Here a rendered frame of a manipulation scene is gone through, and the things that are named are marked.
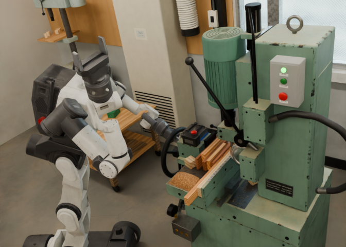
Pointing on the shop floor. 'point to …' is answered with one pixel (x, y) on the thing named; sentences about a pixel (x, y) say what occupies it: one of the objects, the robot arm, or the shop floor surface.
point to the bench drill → (62, 4)
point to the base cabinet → (264, 239)
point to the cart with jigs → (131, 136)
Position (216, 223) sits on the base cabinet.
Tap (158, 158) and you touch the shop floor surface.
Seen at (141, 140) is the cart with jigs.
